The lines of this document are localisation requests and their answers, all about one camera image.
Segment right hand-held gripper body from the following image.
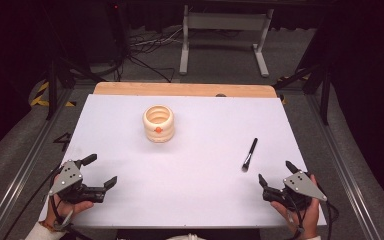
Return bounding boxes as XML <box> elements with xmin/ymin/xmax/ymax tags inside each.
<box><xmin>262</xmin><ymin>170</ymin><xmax>328</xmax><ymax>212</ymax></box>

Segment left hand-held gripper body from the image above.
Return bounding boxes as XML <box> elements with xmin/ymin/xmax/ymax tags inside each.
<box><xmin>48</xmin><ymin>159</ymin><xmax>108</xmax><ymax>205</ymax></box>

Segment black makeup brush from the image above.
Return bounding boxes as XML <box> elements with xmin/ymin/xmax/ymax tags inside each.
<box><xmin>241</xmin><ymin>137</ymin><xmax>259</xmax><ymax>174</ymax></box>

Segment cream ribbed holder cup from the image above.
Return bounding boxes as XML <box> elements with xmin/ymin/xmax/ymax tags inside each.
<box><xmin>142</xmin><ymin>104</ymin><xmax>176</xmax><ymax>144</ymax></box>

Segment person's right hand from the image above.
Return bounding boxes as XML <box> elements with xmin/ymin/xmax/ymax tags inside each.
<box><xmin>270</xmin><ymin>197</ymin><xmax>321</xmax><ymax>240</ymax></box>

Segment person's left hand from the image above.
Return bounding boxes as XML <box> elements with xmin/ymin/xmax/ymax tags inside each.
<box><xmin>46</xmin><ymin>195</ymin><xmax>95</xmax><ymax>228</ymax></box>

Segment white table sheet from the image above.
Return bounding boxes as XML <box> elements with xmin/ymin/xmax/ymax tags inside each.
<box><xmin>38</xmin><ymin>93</ymin><xmax>328</xmax><ymax>231</ymax></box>

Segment yellow black hazard tape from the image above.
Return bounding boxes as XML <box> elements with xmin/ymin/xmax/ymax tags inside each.
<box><xmin>29</xmin><ymin>80</ymin><xmax>78</xmax><ymax>108</ymax></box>
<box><xmin>275</xmin><ymin>73</ymin><xmax>312</xmax><ymax>105</ymax></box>

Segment black tripod stand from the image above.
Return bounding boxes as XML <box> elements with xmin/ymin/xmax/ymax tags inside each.
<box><xmin>272</xmin><ymin>61</ymin><xmax>332</xmax><ymax>127</ymax></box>
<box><xmin>44</xmin><ymin>54</ymin><xmax>108</xmax><ymax>122</ymax></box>

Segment black equipment tower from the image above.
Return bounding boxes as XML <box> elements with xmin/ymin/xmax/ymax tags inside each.
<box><xmin>104</xmin><ymin>0</ymin><xmax>132</xmax><ymax>66</ymax></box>

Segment white metal stand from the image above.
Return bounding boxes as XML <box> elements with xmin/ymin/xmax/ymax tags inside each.
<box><xmin>178</xmin><ymin>4</ymin><xmax>275</xmax><ymax>79</ymax></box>

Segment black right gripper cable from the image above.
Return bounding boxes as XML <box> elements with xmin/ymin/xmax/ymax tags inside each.
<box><xmin>324</xmin><ymin>199</ymin><xmax>340</xmax><ymax>240</ymax></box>

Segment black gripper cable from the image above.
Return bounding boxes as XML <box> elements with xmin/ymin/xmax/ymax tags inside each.
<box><xmin>324</xmin><ymin>199</ymin><xmax>340</xmax><ymax>240</ymax></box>
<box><xmin>3</xmin><ymin>163</ymin><xmax>81</xmax><ymax>240</ymax></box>

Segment aluminium rail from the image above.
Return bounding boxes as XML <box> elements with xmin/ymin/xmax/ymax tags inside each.
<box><xmin>0</xmin><ymin>87</ymin><xmax>76</xmax><ymax>240</ymax></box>
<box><xmin>303</xmin><ymin>94</ymin><xmax>384</xmax><ymax>240</ymax></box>

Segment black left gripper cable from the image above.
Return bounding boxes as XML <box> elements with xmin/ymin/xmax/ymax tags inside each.
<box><xmin>3</xmin><ymin>163</ymin><xmax>81</xmax><ymax>240</ymax></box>

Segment beaded bracelet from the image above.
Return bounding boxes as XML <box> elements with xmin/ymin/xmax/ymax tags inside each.
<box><xmin>39</xmin><ymin>219</ymin><xmax>60</xmax><ymax>233</ymax></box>

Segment black floor cables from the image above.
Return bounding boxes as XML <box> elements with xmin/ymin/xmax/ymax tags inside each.
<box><xmin>113</xmin><ymin>25</ymin><xmax>185</xmax><ymax>84</ymax></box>

